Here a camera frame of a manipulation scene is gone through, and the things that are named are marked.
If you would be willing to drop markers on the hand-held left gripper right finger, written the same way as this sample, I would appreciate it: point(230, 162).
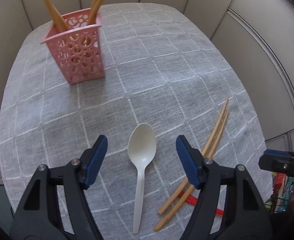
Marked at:
point(188, 163)

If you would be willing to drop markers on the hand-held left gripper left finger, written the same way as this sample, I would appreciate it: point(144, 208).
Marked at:
point(95, 160)

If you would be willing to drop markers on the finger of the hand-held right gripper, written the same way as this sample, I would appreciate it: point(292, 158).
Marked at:
point(274, 161)

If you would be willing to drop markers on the red plastic spoon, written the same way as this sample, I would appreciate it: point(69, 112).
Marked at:
point(190, 200)

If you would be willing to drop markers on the white plastic spoon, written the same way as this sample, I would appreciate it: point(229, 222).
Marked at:
point(142, 145)

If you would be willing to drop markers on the pink perforated utensil holder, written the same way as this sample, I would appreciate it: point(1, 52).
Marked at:
point(74, 55)

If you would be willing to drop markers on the colourful printed bag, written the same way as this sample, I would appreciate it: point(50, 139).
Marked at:
point(281, 187)

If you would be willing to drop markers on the grey checked tablecloth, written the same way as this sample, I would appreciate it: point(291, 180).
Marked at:
point(161, 67)

